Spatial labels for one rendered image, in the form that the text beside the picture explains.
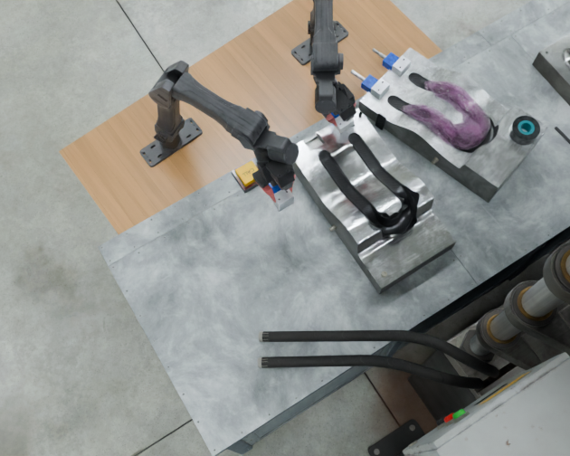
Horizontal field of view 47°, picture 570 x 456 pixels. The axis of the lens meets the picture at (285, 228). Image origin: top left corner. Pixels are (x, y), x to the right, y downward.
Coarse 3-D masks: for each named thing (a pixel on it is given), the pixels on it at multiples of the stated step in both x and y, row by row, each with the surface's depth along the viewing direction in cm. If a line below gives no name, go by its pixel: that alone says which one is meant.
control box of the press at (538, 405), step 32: (512, 384) 124; (544, 384) 115; (448, 416) 129; (480, 416) 114; (512, 416) 113; (544, 416) 113; (384, 448) 250; (416, 448) 130; (448, 448) 111; (480, 448) 111; (512, 448) 111; (544, 448) 111
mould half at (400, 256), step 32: (352, 128) 199; (352, 160) 196; (384, 160) 196; (320, 192) 193; (384, 192) 188; (352, 224) 184; (416, 224) 191; (384, 256) 188; (416, 256) 187; (384, 288) 186
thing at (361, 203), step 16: (352, 144) 197; (320, 160) 196; (368, 160) 196; (336, 176) 195; (384, 176) 193; (352, 192) 192; (400, 192) 189; (416, 192) 184; (368, 208) 187; (400, 208) 183; (416, 208) 185; (384, 224) 189; (400, 224) 190
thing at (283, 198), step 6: (276, 186) 187; (276, 192) 186; (282, 192) 185; (288, 192) 185; (276, 198) 184; (282, 198) 184; (288, 198) 184; (276, 204) 187; (282, 204) 185; (288, 204) 188
